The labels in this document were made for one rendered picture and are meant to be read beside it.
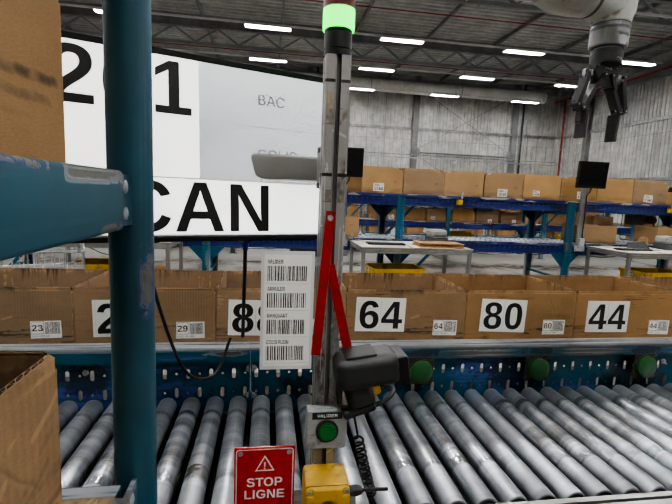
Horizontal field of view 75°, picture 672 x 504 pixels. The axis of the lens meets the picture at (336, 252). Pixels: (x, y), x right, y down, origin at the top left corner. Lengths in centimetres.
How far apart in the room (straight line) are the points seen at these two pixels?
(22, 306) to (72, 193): 129
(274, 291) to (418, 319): 79
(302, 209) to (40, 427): 61
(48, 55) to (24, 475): 21
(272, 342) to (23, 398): 51
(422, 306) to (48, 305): 109
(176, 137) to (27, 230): 59
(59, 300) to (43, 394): 117
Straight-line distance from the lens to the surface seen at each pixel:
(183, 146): 77
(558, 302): 165
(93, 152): 75
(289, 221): 81
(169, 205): 75
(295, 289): 72
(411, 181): 613
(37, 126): 26
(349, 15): 76
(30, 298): 149
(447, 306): 146
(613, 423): 151
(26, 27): 27
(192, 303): 136
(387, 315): 140
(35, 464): 30
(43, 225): 19
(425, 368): 141
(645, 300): 185
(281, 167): 80
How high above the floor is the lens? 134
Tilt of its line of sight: 7 degrees down
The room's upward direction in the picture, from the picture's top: 2 degrees clockwise
